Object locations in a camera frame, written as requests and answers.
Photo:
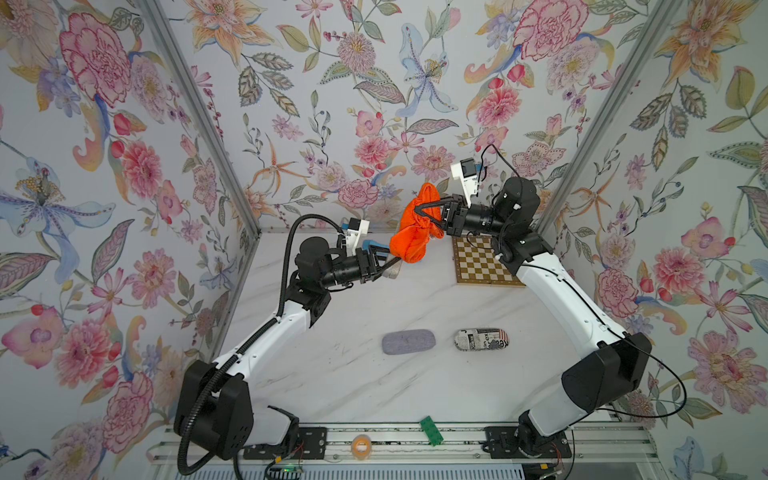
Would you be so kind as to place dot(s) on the wooden chessboard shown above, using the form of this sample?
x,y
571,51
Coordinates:
x,y
475,264

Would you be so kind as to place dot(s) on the orange tape roll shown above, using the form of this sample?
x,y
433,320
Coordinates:
x,y
361,447

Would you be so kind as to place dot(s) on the blue cylindrical case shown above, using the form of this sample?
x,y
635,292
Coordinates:
x,y
370,244

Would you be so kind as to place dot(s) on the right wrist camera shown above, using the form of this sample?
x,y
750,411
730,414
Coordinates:
x,y
467,173

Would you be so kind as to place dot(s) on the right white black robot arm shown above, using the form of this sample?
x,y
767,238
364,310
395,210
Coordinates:
x,y
611,361

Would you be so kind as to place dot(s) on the green plastic block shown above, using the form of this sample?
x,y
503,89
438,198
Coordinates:
x,y
432,432

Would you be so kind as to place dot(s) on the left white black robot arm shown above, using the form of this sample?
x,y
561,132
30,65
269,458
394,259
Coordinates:
x,y
215,416

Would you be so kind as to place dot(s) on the purple eyeglass case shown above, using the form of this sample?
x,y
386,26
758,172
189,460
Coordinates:
x,y
408,342

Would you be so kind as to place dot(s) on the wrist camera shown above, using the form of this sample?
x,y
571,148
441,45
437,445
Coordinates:
x,y
467,173
354,231

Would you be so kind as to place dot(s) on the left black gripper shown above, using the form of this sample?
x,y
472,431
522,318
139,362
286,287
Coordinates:
x,y
359,262

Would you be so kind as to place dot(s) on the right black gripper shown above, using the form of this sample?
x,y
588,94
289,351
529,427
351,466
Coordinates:
x,y
460,218

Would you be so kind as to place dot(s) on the orange fluffy cloth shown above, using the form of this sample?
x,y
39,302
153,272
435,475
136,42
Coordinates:
x,y
411,240

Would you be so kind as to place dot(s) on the grey beige eyeglass case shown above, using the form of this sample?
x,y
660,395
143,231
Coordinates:
x,y
393,270

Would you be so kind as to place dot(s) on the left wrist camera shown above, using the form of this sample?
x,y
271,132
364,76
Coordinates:
x,y
354,231

